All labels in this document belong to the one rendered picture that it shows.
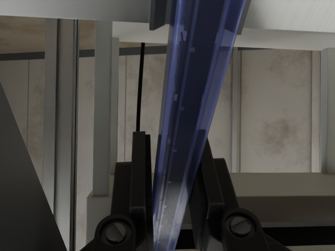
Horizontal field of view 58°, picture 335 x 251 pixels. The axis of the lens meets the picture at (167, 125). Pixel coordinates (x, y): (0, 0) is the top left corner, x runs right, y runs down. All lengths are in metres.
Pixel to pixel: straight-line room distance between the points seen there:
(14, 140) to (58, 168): 0.28
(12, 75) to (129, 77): 1.46
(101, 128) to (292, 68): 2.71
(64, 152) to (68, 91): 0.09
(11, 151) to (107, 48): 0.44
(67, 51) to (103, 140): 0.19
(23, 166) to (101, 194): 0.40
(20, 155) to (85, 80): 3.32
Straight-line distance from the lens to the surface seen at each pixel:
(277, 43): 0.95
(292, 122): 3.10
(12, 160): 0.18
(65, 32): 0.47
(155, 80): 3.21
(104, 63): 0.59
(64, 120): 0.45
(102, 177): 0.59
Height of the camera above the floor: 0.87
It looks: 1 degrees down
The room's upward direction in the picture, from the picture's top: 179 degrees counter-clockwise
